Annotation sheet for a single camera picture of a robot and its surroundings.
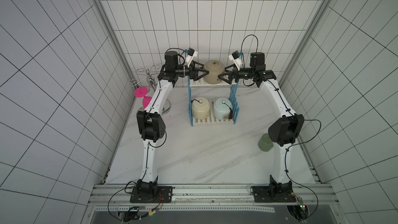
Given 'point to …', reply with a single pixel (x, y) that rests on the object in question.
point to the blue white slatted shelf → (233, 98)
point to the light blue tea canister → (222, 107)
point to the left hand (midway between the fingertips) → (206, 71)
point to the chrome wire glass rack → (151, 78)
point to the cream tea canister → (200, 108)
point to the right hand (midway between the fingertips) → (215, 73)
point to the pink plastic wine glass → (141, 92)
